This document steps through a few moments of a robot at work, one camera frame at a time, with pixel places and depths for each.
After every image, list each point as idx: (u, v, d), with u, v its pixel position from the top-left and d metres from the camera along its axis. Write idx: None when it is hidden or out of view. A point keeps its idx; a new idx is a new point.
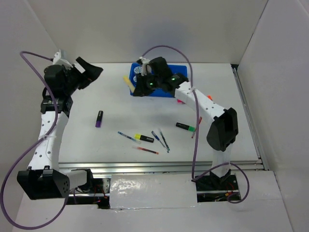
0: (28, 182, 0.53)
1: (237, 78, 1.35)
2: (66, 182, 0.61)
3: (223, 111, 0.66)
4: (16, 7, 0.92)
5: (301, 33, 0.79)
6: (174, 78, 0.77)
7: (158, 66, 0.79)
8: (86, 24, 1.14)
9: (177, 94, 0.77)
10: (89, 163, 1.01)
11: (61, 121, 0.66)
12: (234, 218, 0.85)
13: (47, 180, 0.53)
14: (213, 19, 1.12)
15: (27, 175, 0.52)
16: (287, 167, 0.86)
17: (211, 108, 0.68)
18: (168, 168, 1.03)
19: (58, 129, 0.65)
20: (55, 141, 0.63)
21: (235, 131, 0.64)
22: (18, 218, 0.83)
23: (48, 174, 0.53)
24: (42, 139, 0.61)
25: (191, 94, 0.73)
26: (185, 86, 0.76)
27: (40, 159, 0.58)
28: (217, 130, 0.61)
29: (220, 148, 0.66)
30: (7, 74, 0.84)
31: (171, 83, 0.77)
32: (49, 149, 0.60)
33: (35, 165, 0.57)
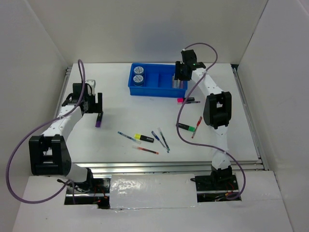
0: (37, 147, 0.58)
1: (237, 78, 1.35)
2: (67, 160, 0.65)
3: (219, 92, 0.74)
4: (16, 9, 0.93)
5: (301, 33, 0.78)
6: (195, 64, 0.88)
7: (187, 54, 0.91)
8: (86, 25, 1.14)
9: (192, 74, 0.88)
10: (89, 163, 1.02)
11: (76, 114, 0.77)
12: (234, 218, 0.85)
13: (55, 146, 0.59)
14: (212, 19, 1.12)
15: (37, 142, 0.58)
16: (287, 167, 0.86)
17: (212, 88, 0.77)
18: (168, 168, 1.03)
19: (73, 118, 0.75)
20: (68, 123, 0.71)
21: (228, 114, 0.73)
22: (19, 219, 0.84)
23: (57, 140, 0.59)
24: (58, 118, 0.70)
25: (202, 75, 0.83)
26: (200, 69, 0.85)
27: (53, 130, 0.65)
28: (209, 103, 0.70)
29: (211, 124, 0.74)
30: (7, 75, 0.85)
31: (191, 66, 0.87)
32: (63, 125, 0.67)
33: (47, 133, 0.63)
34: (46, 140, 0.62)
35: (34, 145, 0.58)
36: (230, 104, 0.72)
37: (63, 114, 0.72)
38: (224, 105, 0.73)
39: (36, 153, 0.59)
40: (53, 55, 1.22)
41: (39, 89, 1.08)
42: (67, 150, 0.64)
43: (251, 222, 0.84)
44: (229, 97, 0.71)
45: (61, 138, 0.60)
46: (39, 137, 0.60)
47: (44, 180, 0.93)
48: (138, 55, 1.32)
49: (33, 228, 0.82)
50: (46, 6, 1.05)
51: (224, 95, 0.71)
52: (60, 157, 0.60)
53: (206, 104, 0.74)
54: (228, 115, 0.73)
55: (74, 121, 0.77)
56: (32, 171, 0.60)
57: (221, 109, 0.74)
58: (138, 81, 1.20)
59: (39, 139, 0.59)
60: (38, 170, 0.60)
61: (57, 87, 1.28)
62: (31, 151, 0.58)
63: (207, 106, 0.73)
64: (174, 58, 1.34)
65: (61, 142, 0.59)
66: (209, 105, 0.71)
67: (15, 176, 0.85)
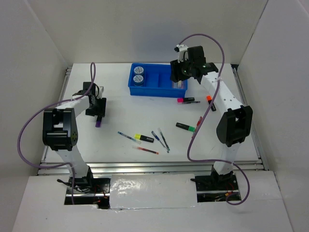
0: (51, 116, 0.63)
1: (237, 78, 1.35)
2: (75, 134, 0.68)
3: (239, 106, 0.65)
4: (16, 9, 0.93)
5: (301, 33, 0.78)
6: (205, 66, 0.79)
7: (194, 52, 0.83)
8: (86, 25, 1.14)
9: (203, 80, 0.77)
10: (90, 163, 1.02)
11: (85, 101, 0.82)
12: (234, 218, 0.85)
13: (66, 115, 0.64)
14: (213, 19, 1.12)
15: (51, 112, 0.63)
16: (287, 167, 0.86)
17: (229, 101, 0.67)
18: (168, 168, 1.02)
19: (83, 103, 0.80)
20: (78, 105, 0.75)
21: (245, 131, 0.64)
22: (18, 219, 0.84)
23: (67, 110, 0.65)
24: (69, 100, 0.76)
25: (216, 83, 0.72)
26: (212, 75, 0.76)
27: (64, 106, 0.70)
28: (227, 120, 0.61)
29: (226, 142, 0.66)
30: (7, 75, 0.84)
31: (201, 69, 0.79)
32: (74, 104, 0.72)
33: (60, 107, 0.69)
34: (58, 112, 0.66)
35: (47, 116, 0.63)
36: (249, 120, 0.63)
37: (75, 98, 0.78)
38: (243, 121, 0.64)
39: (49, 123, 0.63)
40: (53, 54, 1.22)
41: (39, 89, 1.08)
42: (76, 123, 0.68)
43: (252, 222, 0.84)
44: (251, 113, 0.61)
45: (71, 109, 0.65)
46: (52, 108, 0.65)
47: (44, 180, 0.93)
48: (137, 55, 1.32)
49: (33, 229, 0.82)
50: (47, 6, 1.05)
51: (245, 111, 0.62)
52: (69, 125, 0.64)
53: (221, 119, 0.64)
54: (246, 133, 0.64)
55: (82, 108, 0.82)
56: (43, 142, 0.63)
57: (240, 125, 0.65)
58: (138, 81, 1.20)
59: (52, 111, 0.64)
60: (48, 138, 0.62)
61: (57, 87, 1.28)
62: (45, 121, 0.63)
63: (222, 122, 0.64)
64: (174, 58, 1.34)
65: (71, 112, 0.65)
66: (226, 123, 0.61)
67: (15, 176, 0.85)
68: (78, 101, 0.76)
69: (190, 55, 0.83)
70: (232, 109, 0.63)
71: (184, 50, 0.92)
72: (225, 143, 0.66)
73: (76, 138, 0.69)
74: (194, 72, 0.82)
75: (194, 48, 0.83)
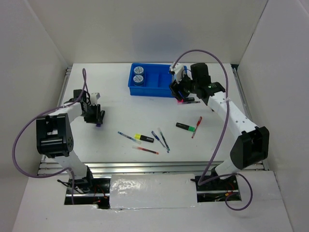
0: (44, 123, 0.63)
1: (237, 78, 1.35)
2: (71, 139, 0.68)
3: (253, 128, 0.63)
4: (16, 9, 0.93)
5: (301, 33, 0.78)
6: (211, 86, 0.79)
7: (200, 71, 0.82)
8: (86, 25, 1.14)
9: (210, 101, 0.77)
10: (88, 163, 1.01)
11: (77, 108, 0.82)
12: (234, 219, 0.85)
13: (60, 121, 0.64)
14: (213, 19, 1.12)
15: (44, 119, 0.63)
16: (287, 167, 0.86)
17: (241, 123, 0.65)
18: (168, 168, 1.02)
19: (75, 110, 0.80)
20: (71, 111, 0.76)
21: (263, 154, 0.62)
22: (18, 219, 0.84)
23: (61, 115, 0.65)
24: (62, 107, 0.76)
25: (224, 104, 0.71)
26: (219, 95, 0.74)
27: (57, 112, 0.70)
28: (243, 145, 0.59)
29: (242, 166, 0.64)
30: (7, 75, 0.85)
31: (206, 90, 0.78)
32: (66, 110, 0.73)
33: (52, 113, 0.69)
34: (51, 119, 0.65)
35: (40, 123, 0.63)
36: (266, 141, 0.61)
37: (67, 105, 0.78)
38: (259, 143, 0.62)
39: (42, 130, 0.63)
40: (53, 54, 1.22)
41: (39, 88, 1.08)
42: (70, 129, 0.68)
43: (252, 222, 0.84)
44: (267, 134, 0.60)
45: (65, 114, 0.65)
46: (45, 116, 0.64)
47: (43, 181, 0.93)
48: (138, 55, 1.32)
49: (32, 229, 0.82)
50: (47, 6, 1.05)
51: (260, 134, 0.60)
52: (64, 132, 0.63)
53: (235, 142, 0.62)
54: (264, 155, 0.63)
55: (76, 114, 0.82)
56: (37, 151, 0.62)
57: (257, 148, 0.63)
58: (138, 81, 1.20)
59: (45, 118, 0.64)
60: (42, 147, 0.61)
61: (57, 87, 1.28)
62: (37, 128, 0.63)
63: (237, 145, 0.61)
64: (174, 58, 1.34)
65: (65, 117, 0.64)
66: (243, 147, 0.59)
67: (16, 176, 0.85)
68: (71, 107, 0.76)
69: (195, 74, 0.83)
70: (246, 132, 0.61)
71: (181, 67, 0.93)
72: (241, 167, 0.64)
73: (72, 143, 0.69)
74: (200, 93, 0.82)
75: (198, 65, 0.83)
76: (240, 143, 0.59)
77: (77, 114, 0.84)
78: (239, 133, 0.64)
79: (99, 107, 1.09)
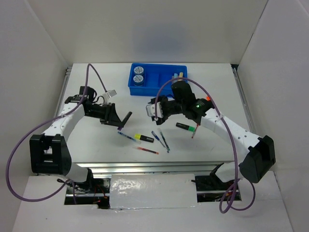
0: (38, 145, 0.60)
1: (237, 78, 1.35)
2: (68, 161, 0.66)
3: (257, 140, 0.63)
4: (16, 9, 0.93)
5: (301, 33, 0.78)
6: (199, 105, 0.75)
7: (182, 92, 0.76)
8: (86, 25, 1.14)
9: (203, 121, 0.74)
10: (87, 163, 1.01)
11: (78, 111, 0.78)
12: (233, 218, 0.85)
13: (55, 146, 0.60)
14: (213, 20, 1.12)
15: (38, 141, 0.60)
16: (287, 167, 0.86)
17: (244, 137, 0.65)
18: (168, 168, 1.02)
19: (75, 116, 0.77)
20: (70, 122, 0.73)
21: (272, 160, 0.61)
22: (18, 219, 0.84)
23: (57, 140, 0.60)
24: (60, 116, 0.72)
25: (220, 121, 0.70)
26: (211, 113, 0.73)
27: (53, 129, 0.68)
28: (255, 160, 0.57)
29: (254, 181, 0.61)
30: (7, 76, 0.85)
31: (196, 111, 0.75)
32: (64, 124, 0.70)
33: (48, 132, 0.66)
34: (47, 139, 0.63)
35: (35, 144, 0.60)
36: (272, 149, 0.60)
37: (65, 112, 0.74)
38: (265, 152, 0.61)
39: (36, 152, 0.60)
40: (53, 54, 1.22)
41: (39, 89, 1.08)
42: (67, 148, 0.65)
43: (252, 223, 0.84)
44: (272, 142, 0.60)
45: (61, 138, 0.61)
46: (39, 136, 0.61)
47: (44, 181, 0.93)
48: (138, 55, 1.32)
49: (33, 229, 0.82)
50: (47, 6, 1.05)
51: (266, 143, 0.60)
52: (59, 156, 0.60)
53: (244, 161, 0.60)
54: (273, 162, 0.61)
55: (76, 119, 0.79)
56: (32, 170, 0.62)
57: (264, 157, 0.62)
58: (138, 81, 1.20)
59: (40, 138, 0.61)
60: (37, 168, 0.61)
61: (57, 87, 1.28)
62: (32, 149, 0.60)
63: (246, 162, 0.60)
64: (174, 58, 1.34)
65: (61, 142, 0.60)
66: (255, 163, 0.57)
67: (16, 177, 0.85)
68: (70, 117, 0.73)
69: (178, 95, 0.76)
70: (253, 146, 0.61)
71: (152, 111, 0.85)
72: (255, 182, 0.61)
73: (69, 162, 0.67)
74: (189, 114, 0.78)
75: (178, 84, 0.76)
76: (250, 161, 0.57)
77: (79, 117, 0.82)
78: (245, 149, 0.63)
79: (113, 105, 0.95)
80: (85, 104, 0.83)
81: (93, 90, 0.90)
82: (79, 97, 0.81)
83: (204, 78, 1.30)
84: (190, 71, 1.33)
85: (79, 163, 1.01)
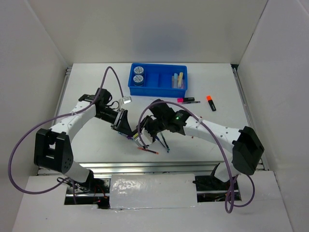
0: (43, 139, 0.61)
1: (237, 78, 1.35)
2: (69, 160, 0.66)
3: (239, 133, 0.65)
4: (16, 9, 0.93)
5: (301, 33, 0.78)
6: (178, 116, 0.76)
7: (160, 110, 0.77)
8: (86, 25, 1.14)
9: (187, 131, 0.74)
10: (87, 164, 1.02)
11: (90, 111, 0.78)
12: (234, 218, 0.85)
13: (59, 143, 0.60)
14: (213, 20, 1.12)
15: (43, 136, 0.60)
16: (287, 167, 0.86)
17: (226, 134, 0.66)
18: (168, 168, 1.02)
19: (85, 116, 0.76)
20: (78, 121, 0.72)
21: (259, 148, 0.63)
22: (18, 218, 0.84)
23: (61, 138, 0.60)
24: (70, 114, 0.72)
25: (201, 126, 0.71)
26: (190, 120, 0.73)
27: (61, 126, 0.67)
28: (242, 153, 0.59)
29: (250, 172, 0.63)
30: (7, 76, 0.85)
31: (177, 123, 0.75)
32: (72, 123, 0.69)
33: (55, 128, 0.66)
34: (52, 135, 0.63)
35: (39, 138, 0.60)
36: (255, 137, 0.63)
37: (76, 111, 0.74)
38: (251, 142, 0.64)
39: (40, 146, 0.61)
40: (53, 54, 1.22)
41: (38, 88, 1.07)
42: (71, 148, 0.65)
43: (253, 223, 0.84)
44: (252, 131, 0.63)
45: (65, 137, 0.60)
46: (46, 131, 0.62)
47: (44, 180, 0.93)
48: (138, 55, 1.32)
49: (33, 228, 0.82)
50: (47, 6, 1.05)
51: (248, 134, 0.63)
52: (61, 154, 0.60)
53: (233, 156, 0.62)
54: (261, 150, 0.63)
55: (86, 119, 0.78)
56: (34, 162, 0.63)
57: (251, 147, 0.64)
58: (138, 81, 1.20)
59: (46, 134, 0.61)
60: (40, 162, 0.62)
61: (57, 87, 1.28)
62: (36, 143, 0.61)
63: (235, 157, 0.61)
64: (174, 58, 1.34)
65: (64, 141, 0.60)
66: (243, 156, 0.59)
67: (15, 177, 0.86)
68: (79, 117, 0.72)
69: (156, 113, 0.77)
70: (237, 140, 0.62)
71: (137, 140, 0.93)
72: (251, 173, 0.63)
73: (70, 161, 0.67)
74: (172, 127, 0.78)
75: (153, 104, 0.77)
76: (238, 154, 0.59)
77: (89, 118, 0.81)
78: (230, 145, 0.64)
79: (125, 112, 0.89)
80: (98, 106, 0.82)
81: (110, 93, 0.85)
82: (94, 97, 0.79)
83: (204, 78, 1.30)
84: (190, 71, 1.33)
85: (79, 163, 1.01)
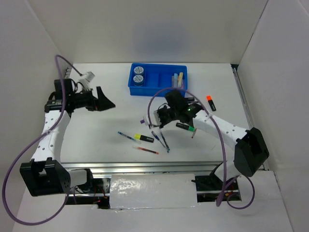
0: (31, 173, 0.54)
1: (237, 78, 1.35)
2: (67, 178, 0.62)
3: (245, 133, 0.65)
4: (16, 9, 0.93)
5: (301, 33, 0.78)
6: (190, 108, 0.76)
7: (174, 99, 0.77)
8: (86, 25, 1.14)
9: (195, 123, 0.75)
10: (87, 164, 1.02)
11: (63, 122, 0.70)
12: (233, 218, 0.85)
13: (49, 172, 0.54)
14: (213, 20, 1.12)
15: (30, 169, 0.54)
16: (287, 167, 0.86)
17: (232, 132, 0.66)
18: (168, 168, 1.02)
19: (61, 128, 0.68)
20: (58, 136, 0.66)
21: (264, 152, 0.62)
22: (18, 218, 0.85)
23: (50, 166, 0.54)
24: (45, 134, 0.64)
25: (209, 120, 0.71)
26: (201, 113, 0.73)
27: (42, 152, 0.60)
28: (244, 152, 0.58)
29: (250, 173, 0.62)
30: (7, 75, 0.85)
31: (188, 114, 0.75)
32: (52, 143, 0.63)
33: (37, 157, 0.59)
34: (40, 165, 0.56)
35: (26, 172, 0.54)
36: (261, 140, 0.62)
37: (49, 128, 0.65)
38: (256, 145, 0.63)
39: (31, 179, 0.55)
40: (52, 54, 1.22)
41: (38, 88, 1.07)
42: (64, 167, 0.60)
43: (252, 223, 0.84)
44: (259, 133, 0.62)
45: (54, 163, 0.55)
46: (30, 164, 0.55)
47: None
48: (138, 55, 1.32)
49: (33, 228, 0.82)
50: (47, 6, 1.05)
51: (253, 135, 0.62)
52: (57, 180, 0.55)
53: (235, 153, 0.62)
54: (265, 154, 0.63)
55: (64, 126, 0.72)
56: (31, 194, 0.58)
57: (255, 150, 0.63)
58: (138, 81, 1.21)
59: (31, 166, 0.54)
60: (37, 192, 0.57)
61: None
62: (25, 178, 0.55)
63: (237, 154, 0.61)
64: (174, 58, 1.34)
65: (55, 167, 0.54)
66: (244, 154, 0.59)
67: (15, 177, 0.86)
68: (56, 133, 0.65)
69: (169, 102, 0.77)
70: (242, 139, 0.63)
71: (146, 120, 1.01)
72: (251, 175, 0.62)
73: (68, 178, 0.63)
74: (182, 118, 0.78)
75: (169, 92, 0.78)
76: (240, 152, 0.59)
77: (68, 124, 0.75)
78: (234, 142, 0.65)
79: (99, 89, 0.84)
80: (66, 97, 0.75)
81: (70, 79, 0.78)
82: (59, 102, 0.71)
83: (204, 78, 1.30)
84: (189, 71, 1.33)
85: (79, 163, 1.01)
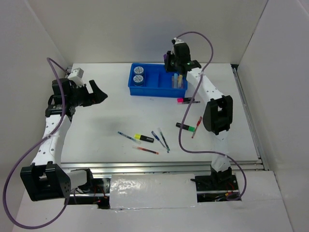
0: (31, 178, 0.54)
1: (237, 78, 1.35)
2: (68, 182, 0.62)
3: (220, 96, 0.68)
4: (16, 10, 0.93)
5: (301, 33, 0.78)
6: (189, 63, 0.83)
7: (180, 50, 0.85)
8: (86, 25, 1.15)
9: (188, 76, 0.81)
10: (87, 164, 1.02)
11: (65, 125, 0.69)
12: (233, 218, 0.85)
13: (49, 176, 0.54)
14: (213, 20, 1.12)
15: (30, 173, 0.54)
16: (287, 167, 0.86)
17: (211, 93, 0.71)
18: (168, 168, 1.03)
19: (62, 132, 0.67)
20: (59, 140, 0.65)
21: (229, 119, 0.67)
22: (18, 217, 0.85)
23: (50, 169, 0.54)
24: (46, 137, 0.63)
25: (199, 78, 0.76)
26: (196, 70, 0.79)
27: (43, 156, 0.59)
28: (211, 110, 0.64)
29: (213, 131, 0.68)
30: (7, 76, 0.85)
31: (185, 66, 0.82)
32: (53, 147, 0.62)
33: (38, 161, 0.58)
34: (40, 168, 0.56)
35: (26, 177, 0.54)
36: (231, 109, 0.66)
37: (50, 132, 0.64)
38: (225, 111, 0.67)
39: (31, 184, 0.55)
40: (52, 54, 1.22)
41: (38, 88, 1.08)
42: (64, 172, 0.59)
43: (252, 223, 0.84)
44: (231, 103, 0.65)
45: (54, 167, 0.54)
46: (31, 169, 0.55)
47: None
48: (138, 55, 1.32)
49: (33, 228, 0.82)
50: (47, 6, 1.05)
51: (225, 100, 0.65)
52: (57, 184, 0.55)
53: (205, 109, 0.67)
54: (229, 120, 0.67)
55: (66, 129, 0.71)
56: (31, 198, 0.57)
57: (222, 114, 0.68)
58: (138, 81, 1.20)
59: (31, 171, 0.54)
60: (38, 197, 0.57)
61: None
62: (25, 182, 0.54)
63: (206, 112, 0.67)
64: None
65: (56, 171, 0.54)
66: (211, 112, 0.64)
67: (15, 177, 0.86)
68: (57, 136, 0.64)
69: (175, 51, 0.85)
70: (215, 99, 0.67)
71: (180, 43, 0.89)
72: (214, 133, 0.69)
73: (69, 182, 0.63)
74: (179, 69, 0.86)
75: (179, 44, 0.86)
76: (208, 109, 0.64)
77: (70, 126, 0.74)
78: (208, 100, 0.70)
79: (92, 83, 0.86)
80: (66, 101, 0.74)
81: (67, 79, 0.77)
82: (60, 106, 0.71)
83: None
84: None
85: (79, 163, 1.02)
